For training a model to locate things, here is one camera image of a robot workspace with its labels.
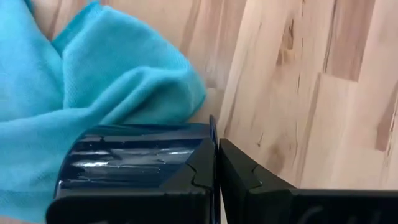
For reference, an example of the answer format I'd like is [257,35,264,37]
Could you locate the glossy black mug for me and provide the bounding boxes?
[55,114,220,224]

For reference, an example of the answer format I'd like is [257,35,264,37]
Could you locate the blue cloth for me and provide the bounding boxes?
[0,0,208,223]

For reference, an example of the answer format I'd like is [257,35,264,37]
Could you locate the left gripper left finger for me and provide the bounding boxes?
[46,136,217,224]

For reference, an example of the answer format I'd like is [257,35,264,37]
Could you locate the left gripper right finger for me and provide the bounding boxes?
[219,138,398,224]

